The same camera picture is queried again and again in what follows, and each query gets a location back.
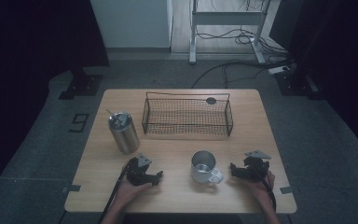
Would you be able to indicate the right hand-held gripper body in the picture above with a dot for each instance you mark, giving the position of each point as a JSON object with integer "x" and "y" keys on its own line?
{"x": 256, "y": 169}

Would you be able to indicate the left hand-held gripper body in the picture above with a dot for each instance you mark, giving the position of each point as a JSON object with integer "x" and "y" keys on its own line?
{"x": 136, "y": 172}

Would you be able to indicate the silver metal mug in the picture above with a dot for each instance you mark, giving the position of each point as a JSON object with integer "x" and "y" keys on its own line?
{"x": 203, "y": 169}

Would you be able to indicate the steel tumbler with lid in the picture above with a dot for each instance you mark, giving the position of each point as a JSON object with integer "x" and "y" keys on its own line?
{"x": 125, "y": 135}

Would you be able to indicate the metal straw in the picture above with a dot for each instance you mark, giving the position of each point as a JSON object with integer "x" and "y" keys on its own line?
{"x": 111, "y": 113}

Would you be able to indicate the person's right hand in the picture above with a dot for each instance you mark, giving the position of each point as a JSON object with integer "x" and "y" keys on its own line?
{"x": 259, "y": 189}

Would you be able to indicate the person's left hand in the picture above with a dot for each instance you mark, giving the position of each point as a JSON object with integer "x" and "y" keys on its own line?
{"x": 130, "y": 193}

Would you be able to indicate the grey tape piece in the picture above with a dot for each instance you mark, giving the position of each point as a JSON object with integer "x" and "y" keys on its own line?
{"x": 286, "y": 189}
{"x": 73, "y": 188}

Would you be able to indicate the black round table grommet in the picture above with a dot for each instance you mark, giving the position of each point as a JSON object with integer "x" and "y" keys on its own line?
{"x": 211, "y": 100}

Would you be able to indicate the black stand base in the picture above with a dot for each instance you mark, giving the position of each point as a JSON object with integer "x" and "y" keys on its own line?
{"x": 82, "y": 87}
{"x": 295, "y": 84}

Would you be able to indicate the white power strip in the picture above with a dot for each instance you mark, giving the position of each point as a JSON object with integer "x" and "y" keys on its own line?
{"x": 278, "y": 70}

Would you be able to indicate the dark curtain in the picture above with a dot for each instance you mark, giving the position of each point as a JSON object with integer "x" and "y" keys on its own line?
{"x": 28, "y": 62}
{"x": 338, "y": 62}

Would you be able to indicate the white desk frame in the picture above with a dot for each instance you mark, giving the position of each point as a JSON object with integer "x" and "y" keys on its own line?
{"x": 227, "y": 18}

